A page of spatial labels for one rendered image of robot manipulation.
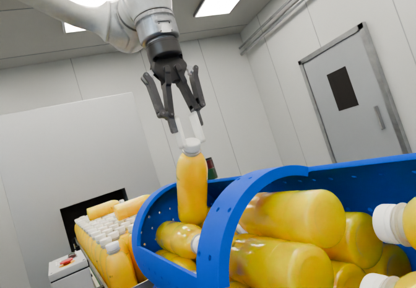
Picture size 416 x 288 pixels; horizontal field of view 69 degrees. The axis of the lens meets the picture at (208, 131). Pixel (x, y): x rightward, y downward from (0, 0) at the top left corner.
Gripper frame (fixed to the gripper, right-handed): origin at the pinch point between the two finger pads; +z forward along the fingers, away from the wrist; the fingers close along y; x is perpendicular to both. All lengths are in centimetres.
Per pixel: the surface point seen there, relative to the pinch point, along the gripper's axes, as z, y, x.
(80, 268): 26, -26, 38
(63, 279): 27, -31, 38
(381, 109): 20, 341, 165
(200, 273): 21.2, -13.5, -18.6
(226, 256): 18.8, -11.4, -23.7
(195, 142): 2.9, 0.5, -0.6
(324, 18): -122, 349, 203
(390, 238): 18.8, -1.5, -39.4
